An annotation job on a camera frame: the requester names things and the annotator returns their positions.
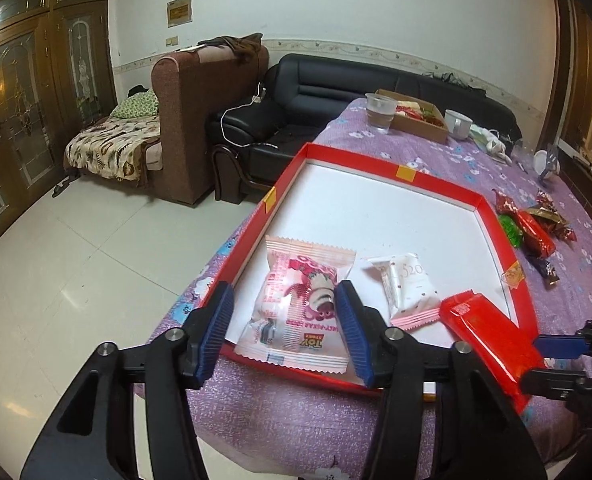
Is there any patterned blanket daybed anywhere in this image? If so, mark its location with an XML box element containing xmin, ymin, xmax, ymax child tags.
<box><xmin>64</xmin><ymin>89</ymin><xmax>164</xmax><ymax>184</ymax></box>

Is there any long red snack packet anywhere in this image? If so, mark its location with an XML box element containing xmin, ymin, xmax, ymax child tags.
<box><xmin>439</xmin><ymin>290</ymin><xmax>544</xmax><ymax>413</ymax></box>

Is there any wooden glass door cabinet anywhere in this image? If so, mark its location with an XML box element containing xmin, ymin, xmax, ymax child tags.
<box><xmin>0</xmin><ymin>0</ymin><xmax>116</xmax><ymax>236</ymax></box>

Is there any red shallow gift box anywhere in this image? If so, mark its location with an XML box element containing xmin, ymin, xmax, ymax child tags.
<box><xmin>216</xmin><ymin>143</ymin><xmax>538</xmax><ymax>396</ymax></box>

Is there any red patterned candy packet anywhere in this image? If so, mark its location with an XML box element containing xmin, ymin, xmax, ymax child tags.
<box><xmin>494</xmin><ymin>188</ymin><xmax>518</xmax><ymax>216</ymax></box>

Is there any white charging cable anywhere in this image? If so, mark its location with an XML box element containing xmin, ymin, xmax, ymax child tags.
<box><xmin>219</xmin><ymin>81</ymin><xmax>280</xmax><ymax>150</ymax></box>

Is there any clear plastic cup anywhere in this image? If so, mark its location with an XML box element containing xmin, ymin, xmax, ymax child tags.
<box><xmin>366</xmin><ymin>93</ymin><xmax>398</xmax><ymax>134</ymax></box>

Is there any white pink snack packet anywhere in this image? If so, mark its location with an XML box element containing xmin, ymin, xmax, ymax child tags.
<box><xmin>369</xmin><ymin>252</ymin><xmax>441</xmax><ymax>332</ymax></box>

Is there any gold brown snack packet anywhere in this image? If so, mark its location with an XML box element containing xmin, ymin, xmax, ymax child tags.
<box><xmin>526</xmin><ymin>207</ymin><xmax>568</xmax><ymax>226</ymax></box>

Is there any dark purple snack packet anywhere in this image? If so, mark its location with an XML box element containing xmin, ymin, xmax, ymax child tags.
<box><xmin>527</xmin><ymin>255</ymin><xmax>560</xmax><ymax>288</ymax></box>

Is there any white cloth bundle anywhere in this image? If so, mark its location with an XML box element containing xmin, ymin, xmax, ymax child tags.
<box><xmin>470</xmin><ymin>124</ymin><xmax>505</xmax><ymax>155</ymax></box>

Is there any pink strawberry bear snack packet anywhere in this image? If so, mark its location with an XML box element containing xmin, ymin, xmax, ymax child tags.
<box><xmin>234</xmin><ymin>236</ymin><xmax>356</xmax><ymax>374</ymax></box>

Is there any phone stand with white ball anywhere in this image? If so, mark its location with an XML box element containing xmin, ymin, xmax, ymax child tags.
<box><xmin>532</xmin><ymin>145</ymin><xmax>560</xmax><ymax>181</ymax></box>

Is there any white ceramic mug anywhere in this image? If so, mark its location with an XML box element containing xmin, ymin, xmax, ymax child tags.
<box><xmin>445</xmin><ymin>110</ymin><xmax>474</xmax><ymax>141</ymax></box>

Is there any black leather sofa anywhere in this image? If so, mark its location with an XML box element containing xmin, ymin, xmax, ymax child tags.
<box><xmin>206</xmin><ymin>54</ymin><xmax>522</xmax><ymax>204</ymax></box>

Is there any brown fabric armchair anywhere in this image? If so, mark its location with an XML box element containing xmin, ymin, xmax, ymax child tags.
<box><xmin>147</xmin><ymin>47</ymin><xmax>269</xmax><ymax>206</ymax></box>

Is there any red snack packet on table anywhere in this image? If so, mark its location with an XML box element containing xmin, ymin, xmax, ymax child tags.
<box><xmin>514</xmin><ymin>210</ymin><xmax>556</xmax><ymax>258</ymax></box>

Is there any gold wall plaque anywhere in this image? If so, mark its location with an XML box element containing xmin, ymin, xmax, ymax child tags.
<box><xmin>166</xmin><ymin>0</ymin><xmax>192</xmax><ymax>28</ymax></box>

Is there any cardboard box of snacks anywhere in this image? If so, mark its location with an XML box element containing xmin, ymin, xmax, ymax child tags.
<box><xmin>376</xmin><ymin>89</ymin><xmax>448</xmax><ymax>144</ymax></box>

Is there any green snack packet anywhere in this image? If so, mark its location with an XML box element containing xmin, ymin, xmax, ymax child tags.
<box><xmin>498</xmin><ymin>214</ymin><xmax>524</xmax><ymax>248</ymax></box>

